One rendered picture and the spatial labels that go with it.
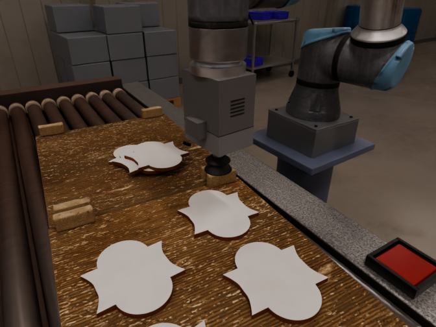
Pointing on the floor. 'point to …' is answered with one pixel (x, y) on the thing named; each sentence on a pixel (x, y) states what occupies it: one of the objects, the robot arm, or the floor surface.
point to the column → (315, 172)
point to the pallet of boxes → (115, 45)
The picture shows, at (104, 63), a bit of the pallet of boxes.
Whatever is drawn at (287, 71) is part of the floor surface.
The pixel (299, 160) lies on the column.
